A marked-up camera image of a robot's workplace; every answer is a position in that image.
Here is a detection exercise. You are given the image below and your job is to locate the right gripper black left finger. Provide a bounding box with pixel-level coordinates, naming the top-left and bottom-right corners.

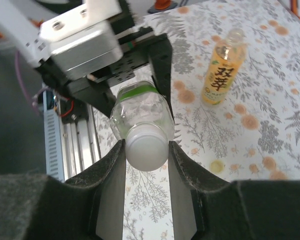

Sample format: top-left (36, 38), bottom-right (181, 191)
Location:
top-left (0, 139), bottom-right (128, 240)

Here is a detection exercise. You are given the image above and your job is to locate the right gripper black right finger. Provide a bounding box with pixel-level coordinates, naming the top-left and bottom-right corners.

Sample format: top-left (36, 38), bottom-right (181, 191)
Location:
top-left (167, 140), bottom-right (300, 240)

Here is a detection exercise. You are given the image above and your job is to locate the small green label bottle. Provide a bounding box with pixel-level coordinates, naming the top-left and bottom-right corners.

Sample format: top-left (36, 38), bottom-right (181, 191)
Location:
top-left (109, 79), bottom-right (176, 151)

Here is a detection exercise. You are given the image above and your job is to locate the pale yellow bottle cap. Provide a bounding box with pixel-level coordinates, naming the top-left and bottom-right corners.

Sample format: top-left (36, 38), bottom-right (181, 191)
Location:
top-left (209, 159), bottom-right (227, 175)

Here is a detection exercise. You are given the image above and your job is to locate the yellow label tea bottle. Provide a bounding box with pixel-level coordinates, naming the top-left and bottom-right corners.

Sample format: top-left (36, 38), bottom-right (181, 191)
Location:
top-left (201, 27), bottom-right (248, 107)

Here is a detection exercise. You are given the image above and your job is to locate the white bottle cap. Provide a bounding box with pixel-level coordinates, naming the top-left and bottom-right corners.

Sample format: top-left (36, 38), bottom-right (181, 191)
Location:
top-left (124, 124), bottom-right (170, 172)

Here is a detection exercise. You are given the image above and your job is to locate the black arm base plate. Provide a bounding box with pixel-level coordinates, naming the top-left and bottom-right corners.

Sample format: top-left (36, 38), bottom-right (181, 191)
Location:
top-left (53, 93), bottom-right (90, 123)

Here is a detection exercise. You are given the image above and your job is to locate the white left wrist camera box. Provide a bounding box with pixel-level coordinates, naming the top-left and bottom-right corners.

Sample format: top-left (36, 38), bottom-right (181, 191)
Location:
top-left (0, 0), bottom-right (124, 79)

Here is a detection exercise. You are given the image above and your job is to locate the aluminium table edge rail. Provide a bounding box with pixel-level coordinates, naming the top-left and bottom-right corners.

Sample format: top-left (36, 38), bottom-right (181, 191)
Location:
top-left (61, 102), bottom-right (102, 182)

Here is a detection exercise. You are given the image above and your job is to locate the grey slotted cable duct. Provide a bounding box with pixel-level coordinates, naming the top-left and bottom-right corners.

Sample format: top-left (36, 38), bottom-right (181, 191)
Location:
top-left (43, 84), bottom-right (66, 183)

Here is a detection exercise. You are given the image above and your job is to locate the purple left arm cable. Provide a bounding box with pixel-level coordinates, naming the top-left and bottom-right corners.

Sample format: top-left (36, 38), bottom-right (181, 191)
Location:
top-left (14, 48), bottom-right (42, 117)

